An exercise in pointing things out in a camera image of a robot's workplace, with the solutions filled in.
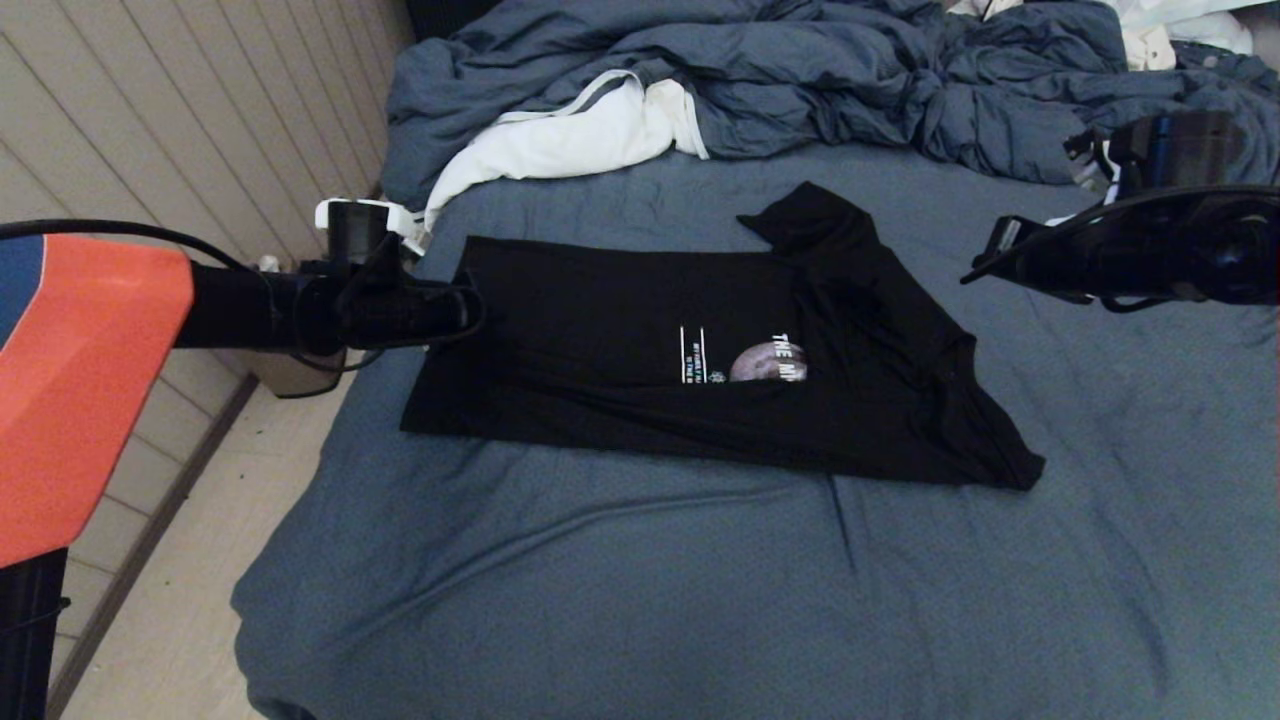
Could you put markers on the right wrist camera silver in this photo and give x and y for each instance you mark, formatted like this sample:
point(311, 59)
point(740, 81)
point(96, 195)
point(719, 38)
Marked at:
point(1090, 160)

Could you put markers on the clear plastic bin liner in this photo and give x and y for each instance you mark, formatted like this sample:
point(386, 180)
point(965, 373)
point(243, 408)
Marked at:
point(268, 264)

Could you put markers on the black moon print T-shirt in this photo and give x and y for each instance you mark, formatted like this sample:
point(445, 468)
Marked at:
point(600, 330)

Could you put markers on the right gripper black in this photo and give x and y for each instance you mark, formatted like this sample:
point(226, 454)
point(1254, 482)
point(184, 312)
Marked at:
point(1150, 250)

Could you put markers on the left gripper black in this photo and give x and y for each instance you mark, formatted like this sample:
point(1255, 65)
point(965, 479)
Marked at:
point(400, 305)

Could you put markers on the white blanket grey stripe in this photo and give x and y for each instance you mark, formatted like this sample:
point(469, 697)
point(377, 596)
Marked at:
point(560, 145)

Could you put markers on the black headboard panel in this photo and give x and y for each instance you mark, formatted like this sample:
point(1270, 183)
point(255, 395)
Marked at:
point(440, 18)

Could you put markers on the brown trash bin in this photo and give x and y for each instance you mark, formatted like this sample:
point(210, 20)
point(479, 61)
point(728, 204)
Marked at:
point(300, 375)

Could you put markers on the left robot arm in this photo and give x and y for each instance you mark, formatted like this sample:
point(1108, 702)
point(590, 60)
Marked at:
point(80, 380)

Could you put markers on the crumpled blue duvet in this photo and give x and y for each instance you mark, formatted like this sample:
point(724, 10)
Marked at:
point(800, 80)

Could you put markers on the blue bed sheet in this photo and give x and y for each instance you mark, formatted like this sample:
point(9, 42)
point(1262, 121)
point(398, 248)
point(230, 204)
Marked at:
point(700, 600)

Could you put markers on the right motor cylinder white bracket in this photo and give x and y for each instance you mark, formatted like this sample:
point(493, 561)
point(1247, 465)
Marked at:
point(1180, 150)

